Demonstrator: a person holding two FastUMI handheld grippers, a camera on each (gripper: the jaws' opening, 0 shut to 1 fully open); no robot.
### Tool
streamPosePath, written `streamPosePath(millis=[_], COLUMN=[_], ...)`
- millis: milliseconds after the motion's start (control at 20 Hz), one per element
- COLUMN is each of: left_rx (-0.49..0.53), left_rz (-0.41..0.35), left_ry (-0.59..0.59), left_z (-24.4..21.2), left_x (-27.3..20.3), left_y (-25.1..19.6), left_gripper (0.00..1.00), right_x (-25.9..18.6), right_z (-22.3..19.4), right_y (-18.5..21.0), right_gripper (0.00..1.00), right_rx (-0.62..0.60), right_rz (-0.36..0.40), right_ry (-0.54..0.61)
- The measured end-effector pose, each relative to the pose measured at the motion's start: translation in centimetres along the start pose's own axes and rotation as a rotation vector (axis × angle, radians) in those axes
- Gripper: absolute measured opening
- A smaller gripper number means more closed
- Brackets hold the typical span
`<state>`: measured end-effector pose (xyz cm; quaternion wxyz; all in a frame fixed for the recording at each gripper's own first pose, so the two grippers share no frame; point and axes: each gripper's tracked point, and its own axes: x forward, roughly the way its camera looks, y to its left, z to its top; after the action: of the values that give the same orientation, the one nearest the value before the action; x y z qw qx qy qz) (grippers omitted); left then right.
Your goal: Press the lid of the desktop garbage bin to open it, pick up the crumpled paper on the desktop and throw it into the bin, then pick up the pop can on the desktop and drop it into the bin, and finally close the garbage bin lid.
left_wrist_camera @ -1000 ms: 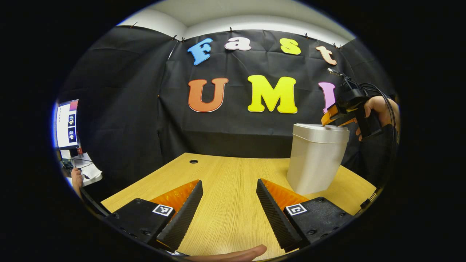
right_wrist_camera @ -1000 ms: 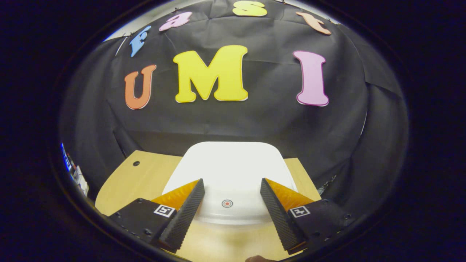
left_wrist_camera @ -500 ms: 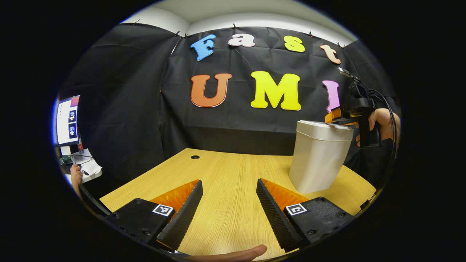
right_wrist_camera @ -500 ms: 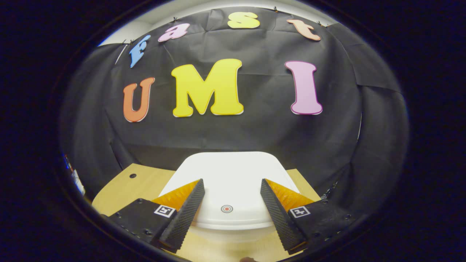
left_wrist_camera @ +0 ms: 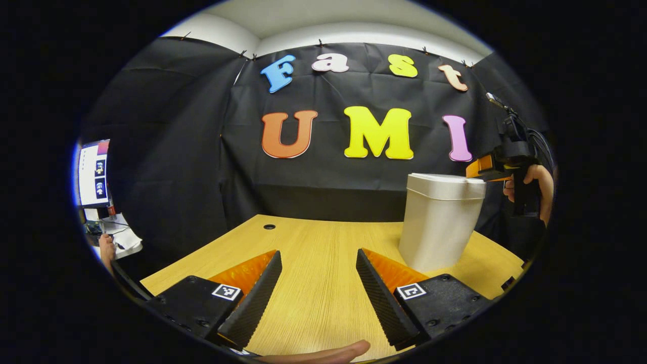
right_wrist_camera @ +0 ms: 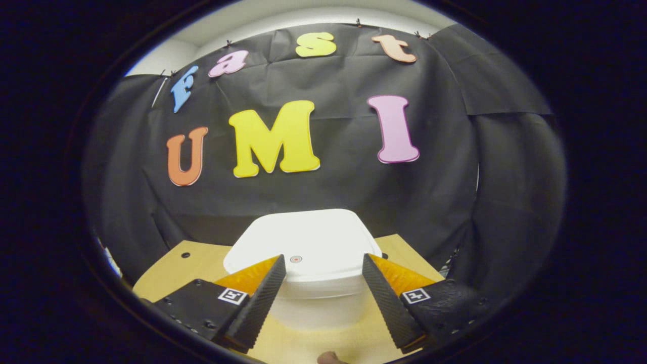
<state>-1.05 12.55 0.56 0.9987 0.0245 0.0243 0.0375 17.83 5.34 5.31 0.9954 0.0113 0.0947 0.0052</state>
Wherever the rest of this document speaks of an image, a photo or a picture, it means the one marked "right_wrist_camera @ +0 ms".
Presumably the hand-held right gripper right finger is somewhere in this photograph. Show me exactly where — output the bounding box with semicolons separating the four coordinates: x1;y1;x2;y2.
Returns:
361;253;493;353

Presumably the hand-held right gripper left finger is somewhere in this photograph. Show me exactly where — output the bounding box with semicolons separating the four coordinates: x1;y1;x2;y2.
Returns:
152;254;287;353

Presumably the white desktop garbage bin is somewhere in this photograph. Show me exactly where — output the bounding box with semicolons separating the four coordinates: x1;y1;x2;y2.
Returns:
222;208;383;332

